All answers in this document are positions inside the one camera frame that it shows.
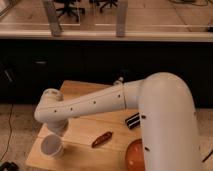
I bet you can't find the grey metal post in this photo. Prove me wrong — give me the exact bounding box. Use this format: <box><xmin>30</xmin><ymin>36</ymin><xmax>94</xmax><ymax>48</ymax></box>
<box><xmin>42</xmin><ymin>0</ymin><xmax>62</xmax><ymax>37</ymax></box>
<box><xmin>116</xmin><ymin>0</ymin><xmax>128</xmax><ymax>37</ymax></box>

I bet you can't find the grey metal post left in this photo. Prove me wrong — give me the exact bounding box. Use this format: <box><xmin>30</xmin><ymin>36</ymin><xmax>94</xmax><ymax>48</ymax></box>
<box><xmin>42</xmin><ymin>0</ymin><xmax>62</xmax><ymax>37</ymax></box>

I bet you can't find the red pocket knife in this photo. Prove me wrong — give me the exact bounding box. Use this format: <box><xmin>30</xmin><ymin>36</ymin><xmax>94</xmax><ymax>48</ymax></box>
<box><xmin>91</xmin><ymin>131</ymin><xmax>112</xmax><ymax>148</ymax></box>

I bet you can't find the small clear bottle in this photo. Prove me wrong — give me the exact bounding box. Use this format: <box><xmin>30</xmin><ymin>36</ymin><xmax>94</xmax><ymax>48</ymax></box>
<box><xmin>113</xmin><ymin>77</ymin><xmax>124</xmax><ymax>85</ymax></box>

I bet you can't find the black office chair right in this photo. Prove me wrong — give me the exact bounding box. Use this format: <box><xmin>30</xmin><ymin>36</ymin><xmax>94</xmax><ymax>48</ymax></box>
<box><xmin>89</xmin><ymin>0</ymin><xmax>118</xmax><ymax>13</ymax></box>

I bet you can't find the white ceramic cup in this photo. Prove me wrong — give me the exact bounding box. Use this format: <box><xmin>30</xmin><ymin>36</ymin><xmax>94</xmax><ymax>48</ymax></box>
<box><xmin>41</xmin><ymin>134</ymin><xmax>64</xmax><ymax>158</ymax></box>

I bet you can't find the black white striped block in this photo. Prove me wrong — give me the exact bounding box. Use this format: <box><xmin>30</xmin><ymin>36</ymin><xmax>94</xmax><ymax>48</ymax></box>
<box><xmin>125</xmin><ymin>113</ymin><xmax>140</xmax><ymax>129</ymax></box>

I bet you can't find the black floor cable right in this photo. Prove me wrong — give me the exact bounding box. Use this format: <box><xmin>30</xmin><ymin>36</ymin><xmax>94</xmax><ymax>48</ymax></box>
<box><xmin>201</xmin><ymin>149</ymin><xmax>213</xmax><ymax>164</ymax></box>

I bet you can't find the black object floor corner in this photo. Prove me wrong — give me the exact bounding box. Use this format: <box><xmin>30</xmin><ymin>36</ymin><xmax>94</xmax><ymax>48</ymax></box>
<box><xmin>0</xmin><ymin>162</ymin><xmax>19</xmax><ymax>171</ymax></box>

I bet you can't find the black office chair left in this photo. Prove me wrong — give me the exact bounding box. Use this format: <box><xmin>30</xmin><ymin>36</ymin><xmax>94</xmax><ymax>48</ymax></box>
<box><xmin>53</xmin><ymin>0</ymin><xmax>85</xmax><ymax>21</ymax></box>

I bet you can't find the black cable left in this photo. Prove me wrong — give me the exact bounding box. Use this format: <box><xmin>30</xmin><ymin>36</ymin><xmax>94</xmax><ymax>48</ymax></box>
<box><xmin>0</xmin><ymin>103</ymin><xmax>14</xmax><ymax>163</ymax></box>

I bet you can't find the black office chair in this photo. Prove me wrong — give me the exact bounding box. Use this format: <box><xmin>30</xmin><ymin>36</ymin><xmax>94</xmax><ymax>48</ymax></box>
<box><xmin>53</xmin><ymin>0</ymin><xmax>85</xmax><ymax>21</ymax></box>
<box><xmin>89</xmin><ymin>0</ymin><xmax>118</xmax><ymax>13</ymax></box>

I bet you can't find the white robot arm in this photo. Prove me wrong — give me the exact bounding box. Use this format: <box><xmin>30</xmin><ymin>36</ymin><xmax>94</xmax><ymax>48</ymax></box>
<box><xmin>35</xmin><ymin>72</ymin><xmax>202</xmax><ymax>171</ymax></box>

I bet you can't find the grey metal post right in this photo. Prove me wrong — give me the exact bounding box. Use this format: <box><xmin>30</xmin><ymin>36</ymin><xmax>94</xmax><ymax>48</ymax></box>
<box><xmin>116</xmin><ymin>0</ymin><xmax>128</xmax><ymax>37</ymax></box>

